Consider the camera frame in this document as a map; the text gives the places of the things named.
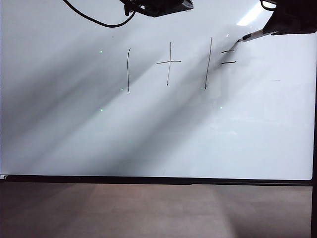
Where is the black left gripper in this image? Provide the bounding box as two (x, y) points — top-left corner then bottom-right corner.
(120, 0), (195, 18)

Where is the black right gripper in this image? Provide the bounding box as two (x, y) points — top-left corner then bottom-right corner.
(262, 0), (317, 36)

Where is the white whiteboard marker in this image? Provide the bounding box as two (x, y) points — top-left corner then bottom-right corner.
(237, 29), (264, 43)

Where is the white whiteboard with handwriting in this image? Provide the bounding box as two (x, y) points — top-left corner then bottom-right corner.
(0, 0), (314, 181)

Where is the black whiteboard marker tray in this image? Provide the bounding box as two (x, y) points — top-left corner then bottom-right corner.
(0, 174), (313, 186)

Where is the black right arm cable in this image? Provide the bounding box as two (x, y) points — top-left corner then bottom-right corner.
(259, 0), (277, 11)

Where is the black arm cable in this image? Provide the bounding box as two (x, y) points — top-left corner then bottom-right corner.
(259, 0), (277, 11)
(62, 0), (137, 28)

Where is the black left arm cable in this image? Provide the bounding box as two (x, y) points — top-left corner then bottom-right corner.
(62, 0), (137, 28)

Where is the black whiteboard stand post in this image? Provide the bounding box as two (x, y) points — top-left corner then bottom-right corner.
(310, 33), (317, 238)

